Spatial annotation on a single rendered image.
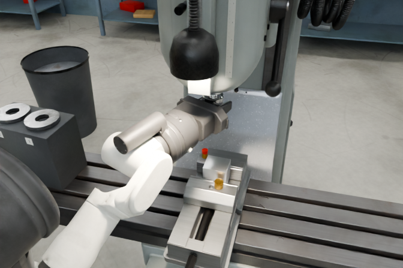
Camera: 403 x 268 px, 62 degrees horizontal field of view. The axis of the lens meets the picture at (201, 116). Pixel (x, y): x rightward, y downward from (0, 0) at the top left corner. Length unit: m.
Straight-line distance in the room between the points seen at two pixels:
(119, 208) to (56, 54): 2.46
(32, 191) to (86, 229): 0.28
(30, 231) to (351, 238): 0.78
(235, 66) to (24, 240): 0.42
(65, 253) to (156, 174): 0.18
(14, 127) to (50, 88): 1.58
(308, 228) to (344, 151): 1.89
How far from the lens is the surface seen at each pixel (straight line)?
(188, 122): 0.63
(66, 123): 0.98
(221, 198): 0.82
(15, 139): 1.02
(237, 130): 1.15
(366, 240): 0.96
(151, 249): 0.97
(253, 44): 0.59
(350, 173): 2.60
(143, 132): 0.57
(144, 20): 4.71
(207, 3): 0.53
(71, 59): 2.93
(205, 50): 0.46
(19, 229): 0.31
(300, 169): 2.51
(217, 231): 0.80
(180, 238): 0.79
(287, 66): 1.10
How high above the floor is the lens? 1.63
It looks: 34 degrees down
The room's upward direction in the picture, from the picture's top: straight up
